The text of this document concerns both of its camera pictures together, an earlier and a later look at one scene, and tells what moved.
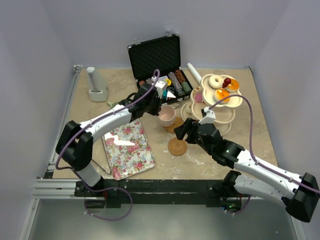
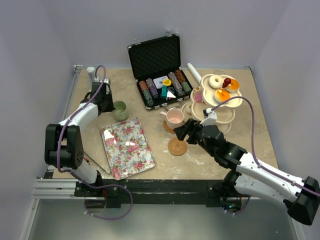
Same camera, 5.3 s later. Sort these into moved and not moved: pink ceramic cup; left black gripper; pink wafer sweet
Moved: left black gripper; pink ceramic cup
Not moved: pink wafer sweet
